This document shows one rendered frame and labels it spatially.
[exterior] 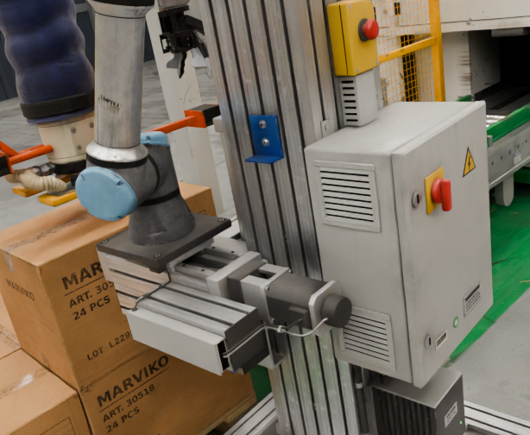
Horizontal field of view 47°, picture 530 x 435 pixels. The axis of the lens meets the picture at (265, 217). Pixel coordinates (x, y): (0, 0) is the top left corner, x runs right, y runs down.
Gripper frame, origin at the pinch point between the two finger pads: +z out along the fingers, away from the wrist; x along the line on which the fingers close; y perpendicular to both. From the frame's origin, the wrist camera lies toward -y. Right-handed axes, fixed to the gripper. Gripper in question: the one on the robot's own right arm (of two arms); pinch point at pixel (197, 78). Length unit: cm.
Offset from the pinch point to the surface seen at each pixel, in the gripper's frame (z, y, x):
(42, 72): -10.1, 36.4, -17.9
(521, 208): 130, -222, -13
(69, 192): 21.7, 41.1, -12.7
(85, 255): 38, 45, -6
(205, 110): 8.5, 2.1, 3.9
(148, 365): 80, 36, -6
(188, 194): 35.0, 6.1, -8.7
